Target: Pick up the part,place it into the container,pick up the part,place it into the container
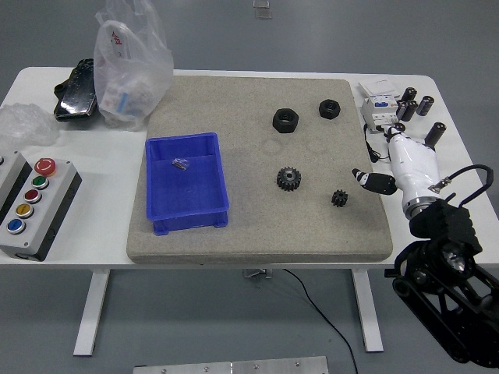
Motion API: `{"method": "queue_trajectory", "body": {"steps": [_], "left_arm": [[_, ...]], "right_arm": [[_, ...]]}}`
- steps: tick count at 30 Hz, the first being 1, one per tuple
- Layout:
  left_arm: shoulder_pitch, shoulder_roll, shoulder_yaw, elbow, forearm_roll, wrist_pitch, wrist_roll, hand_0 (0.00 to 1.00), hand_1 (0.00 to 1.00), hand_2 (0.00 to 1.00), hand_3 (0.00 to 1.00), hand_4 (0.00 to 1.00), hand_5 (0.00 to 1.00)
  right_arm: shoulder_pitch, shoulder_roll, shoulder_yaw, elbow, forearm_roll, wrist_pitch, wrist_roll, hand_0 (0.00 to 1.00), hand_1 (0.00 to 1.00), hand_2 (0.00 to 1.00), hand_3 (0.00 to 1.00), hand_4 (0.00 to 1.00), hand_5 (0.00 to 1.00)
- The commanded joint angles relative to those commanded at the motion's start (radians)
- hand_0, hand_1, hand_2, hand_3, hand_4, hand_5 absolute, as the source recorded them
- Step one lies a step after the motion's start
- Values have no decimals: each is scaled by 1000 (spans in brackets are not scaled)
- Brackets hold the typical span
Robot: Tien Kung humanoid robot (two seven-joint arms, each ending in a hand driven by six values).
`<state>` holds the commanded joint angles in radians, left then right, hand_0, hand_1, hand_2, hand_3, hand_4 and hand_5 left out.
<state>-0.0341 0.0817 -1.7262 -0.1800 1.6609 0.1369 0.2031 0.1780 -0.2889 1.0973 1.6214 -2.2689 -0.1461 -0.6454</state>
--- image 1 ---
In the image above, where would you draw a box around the metal under-table bracket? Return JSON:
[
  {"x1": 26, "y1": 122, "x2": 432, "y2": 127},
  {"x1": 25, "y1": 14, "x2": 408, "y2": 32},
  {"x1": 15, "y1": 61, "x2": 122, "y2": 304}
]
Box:
[{"x1": 242, "y1": 267, "x2": 274, "y2": 280}]

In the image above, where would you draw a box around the grey five-button control box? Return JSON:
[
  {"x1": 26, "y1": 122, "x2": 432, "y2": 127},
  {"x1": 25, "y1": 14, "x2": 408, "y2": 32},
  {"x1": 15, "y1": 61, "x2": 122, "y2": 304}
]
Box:
[{"x1": 0, "y1": 157, "x2": 83, "y2": 261}]

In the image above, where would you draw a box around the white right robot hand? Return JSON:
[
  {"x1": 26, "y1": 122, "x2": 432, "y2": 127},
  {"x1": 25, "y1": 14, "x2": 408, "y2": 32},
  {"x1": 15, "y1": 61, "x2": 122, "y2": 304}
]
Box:
[{"x1": 352, "y1": 125, "x2": 444, "y2": 207}]

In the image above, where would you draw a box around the white table leg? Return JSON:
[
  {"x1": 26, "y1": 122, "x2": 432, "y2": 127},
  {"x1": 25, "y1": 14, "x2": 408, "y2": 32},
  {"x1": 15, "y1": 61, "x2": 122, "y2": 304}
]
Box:
[
  {"x1": 350, "y1": 268, "x2": 385, "y2": 354},
  {"x1": 73, "y1": 268, "x2": 111, "y2": 356}
]

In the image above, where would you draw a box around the small black nut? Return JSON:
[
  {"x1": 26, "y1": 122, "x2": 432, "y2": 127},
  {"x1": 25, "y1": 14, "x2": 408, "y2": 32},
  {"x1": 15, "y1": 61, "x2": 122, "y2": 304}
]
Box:
[{"x1": 318, "y1": 99, "x2": 343, "y2": 119}]

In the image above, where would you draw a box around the blue plastic box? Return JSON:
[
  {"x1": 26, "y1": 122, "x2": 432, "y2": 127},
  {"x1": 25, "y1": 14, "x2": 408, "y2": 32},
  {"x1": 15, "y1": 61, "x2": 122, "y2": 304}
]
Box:
[{"x1": 144, "y1": 132, "x2": 230, "y2": 237}]

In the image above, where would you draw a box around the white circuit breaker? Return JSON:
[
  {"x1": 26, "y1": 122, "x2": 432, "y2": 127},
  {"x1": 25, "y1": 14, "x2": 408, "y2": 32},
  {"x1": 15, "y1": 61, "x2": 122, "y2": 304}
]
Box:
[{"x1": 360, "y1": 95, "x2": 401, "y2": 136}]

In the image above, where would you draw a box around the clear plastic bag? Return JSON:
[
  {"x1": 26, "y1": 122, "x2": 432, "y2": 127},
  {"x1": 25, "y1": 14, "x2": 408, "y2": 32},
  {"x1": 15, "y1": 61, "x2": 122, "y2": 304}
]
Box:
[{"x1": 93, "y1": 0, "x2": 175, "y2": 132}]

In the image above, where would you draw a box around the silver metal plate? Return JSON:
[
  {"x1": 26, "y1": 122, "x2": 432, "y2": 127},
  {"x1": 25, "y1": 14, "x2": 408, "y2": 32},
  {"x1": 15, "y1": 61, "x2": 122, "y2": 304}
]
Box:
[{"x1": 133, "y1": 356, "x2": 330, "y2": 374}]

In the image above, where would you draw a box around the black adapter cord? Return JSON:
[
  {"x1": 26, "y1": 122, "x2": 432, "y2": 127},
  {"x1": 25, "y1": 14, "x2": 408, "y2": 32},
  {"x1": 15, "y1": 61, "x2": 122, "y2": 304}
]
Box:
[{"x1": 363, "y1": 124, "x2": 391, "y2": 163}]

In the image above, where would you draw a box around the grey-brown mat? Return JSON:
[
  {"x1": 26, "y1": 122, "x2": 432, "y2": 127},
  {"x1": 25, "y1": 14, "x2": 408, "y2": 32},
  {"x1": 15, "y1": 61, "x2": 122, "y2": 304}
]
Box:
[{"x1": 126, "y1": 75, "x2": 394, "y2": 264}]

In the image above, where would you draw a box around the large black nut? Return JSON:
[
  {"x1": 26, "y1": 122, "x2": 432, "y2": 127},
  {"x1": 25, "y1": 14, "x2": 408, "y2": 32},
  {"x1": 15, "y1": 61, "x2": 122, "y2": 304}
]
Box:
[{"x1": 271, "y1": 108, "x2": 302, "y2": 135}]

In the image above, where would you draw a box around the black floor cable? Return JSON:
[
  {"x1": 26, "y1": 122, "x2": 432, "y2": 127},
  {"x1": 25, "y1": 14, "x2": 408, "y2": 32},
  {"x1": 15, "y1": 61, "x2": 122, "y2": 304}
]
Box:
[{"x1": 282, "y1": 268, "x2": 359, "y2": 374}]

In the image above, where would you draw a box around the crumpled clear bubble wrap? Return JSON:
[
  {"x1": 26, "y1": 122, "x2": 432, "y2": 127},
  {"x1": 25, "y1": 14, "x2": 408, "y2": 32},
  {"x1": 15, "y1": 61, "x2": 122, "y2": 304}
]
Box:
[{"x1": 0, "y1": 103, "x2": 62, "y2": 147}]

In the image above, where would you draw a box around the large black gear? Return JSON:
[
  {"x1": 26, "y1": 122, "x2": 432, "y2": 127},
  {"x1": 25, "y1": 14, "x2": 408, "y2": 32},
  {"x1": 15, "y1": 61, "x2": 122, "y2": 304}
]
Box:
[{"x1": 276, "y1": 166, "x2": 302, "y2": 192}]

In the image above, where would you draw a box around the black glossy pouch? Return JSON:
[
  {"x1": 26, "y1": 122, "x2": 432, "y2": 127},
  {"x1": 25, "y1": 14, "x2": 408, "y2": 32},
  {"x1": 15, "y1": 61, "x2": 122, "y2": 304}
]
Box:
[{"x1": 53, "y1": 58, "x2": 98, "y2": 122}]

